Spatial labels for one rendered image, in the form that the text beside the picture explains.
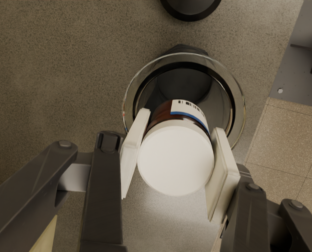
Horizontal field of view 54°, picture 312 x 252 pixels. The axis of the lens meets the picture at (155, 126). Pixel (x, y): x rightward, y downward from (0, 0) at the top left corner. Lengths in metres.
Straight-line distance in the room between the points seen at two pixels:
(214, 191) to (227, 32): 0.35
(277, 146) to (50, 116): 1.23
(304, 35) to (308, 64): 0.13
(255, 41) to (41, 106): 0.36
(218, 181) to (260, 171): 1.47
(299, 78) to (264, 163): 0.44
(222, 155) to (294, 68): 1.34
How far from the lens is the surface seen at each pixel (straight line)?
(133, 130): 0.16
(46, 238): 0.62
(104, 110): 0.51
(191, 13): 0.44
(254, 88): 0.50
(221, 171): 0.16
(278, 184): 1.68
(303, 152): 1.64
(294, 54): 1.49
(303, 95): 1.53
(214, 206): 0.16
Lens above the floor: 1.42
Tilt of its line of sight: 71 degrees down
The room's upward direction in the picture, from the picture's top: 163 degrees counter-clockwise
